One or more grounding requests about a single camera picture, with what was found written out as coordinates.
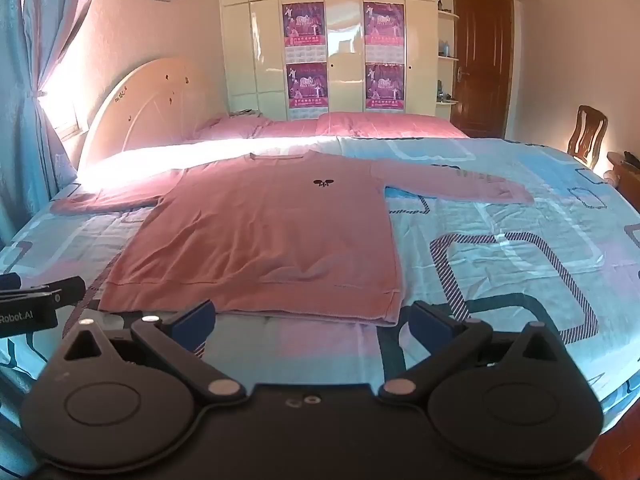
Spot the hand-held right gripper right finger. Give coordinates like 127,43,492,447
377,301,569,407

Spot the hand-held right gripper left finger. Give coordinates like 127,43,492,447
63,300,247,407

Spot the pink long-sleeved shirt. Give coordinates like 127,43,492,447
50,150,536,327

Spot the blue patterned bed sheet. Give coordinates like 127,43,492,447
0,135,640,441

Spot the pink pillow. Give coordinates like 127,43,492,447
194,112,321,142
316,112,471,140

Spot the cream round headboard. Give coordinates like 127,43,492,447
78,57,232,171

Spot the blue curtain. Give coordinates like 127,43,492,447
0,0,97,247

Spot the wooden side table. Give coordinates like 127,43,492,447
606,150,640,202

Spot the wooden chair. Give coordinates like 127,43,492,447
567,105,610,170

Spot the brown wooden door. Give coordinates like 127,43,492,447
452,0,516,140

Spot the cream wardrobe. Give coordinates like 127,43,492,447
217,0,542,122

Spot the purple wall poster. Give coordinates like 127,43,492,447
282,2,326,64
285,63,330,121
363,2,405,64
364,63,405,115

